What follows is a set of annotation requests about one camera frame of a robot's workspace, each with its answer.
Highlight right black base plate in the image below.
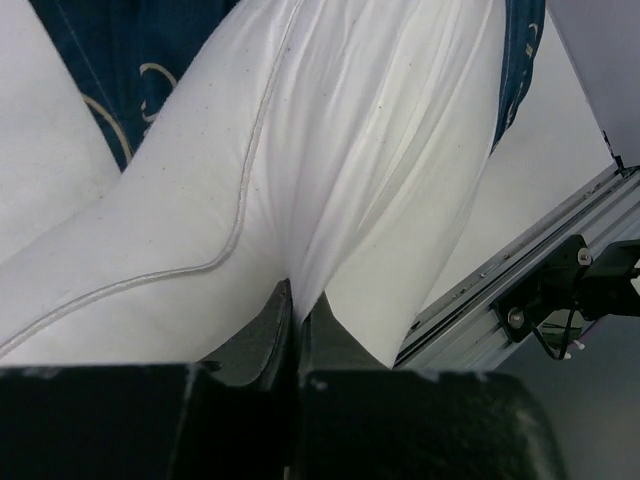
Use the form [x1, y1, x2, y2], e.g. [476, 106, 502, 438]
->
[491, 234, 592, 343]

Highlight white pillow insert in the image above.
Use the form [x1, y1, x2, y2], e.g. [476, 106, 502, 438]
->
[1, 1, 506, 366]

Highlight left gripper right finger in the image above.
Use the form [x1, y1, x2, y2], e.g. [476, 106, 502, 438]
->
[297, 296, 568, 479]

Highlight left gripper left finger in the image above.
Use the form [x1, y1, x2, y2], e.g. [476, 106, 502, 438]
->
[1, 282, 295, 479]

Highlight aluminium front rail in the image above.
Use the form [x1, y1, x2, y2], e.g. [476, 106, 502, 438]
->
[395, 167, 639, 370]

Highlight blue patterned pillowcase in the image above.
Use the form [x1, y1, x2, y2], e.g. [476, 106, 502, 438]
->
[33, 1, 546, 178]

